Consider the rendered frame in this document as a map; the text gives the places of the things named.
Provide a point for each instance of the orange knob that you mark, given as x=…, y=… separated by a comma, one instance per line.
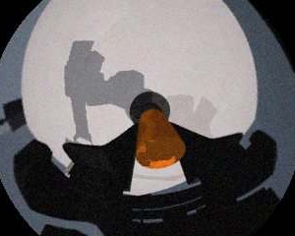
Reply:
x=158, y=144

